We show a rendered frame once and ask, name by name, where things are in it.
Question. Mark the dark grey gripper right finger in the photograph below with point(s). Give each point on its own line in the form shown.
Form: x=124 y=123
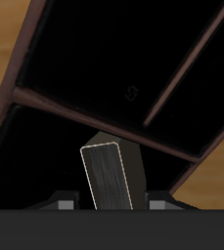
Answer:
x=159 y=201

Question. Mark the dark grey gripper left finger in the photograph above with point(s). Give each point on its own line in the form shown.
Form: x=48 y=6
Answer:
x=64 y=201

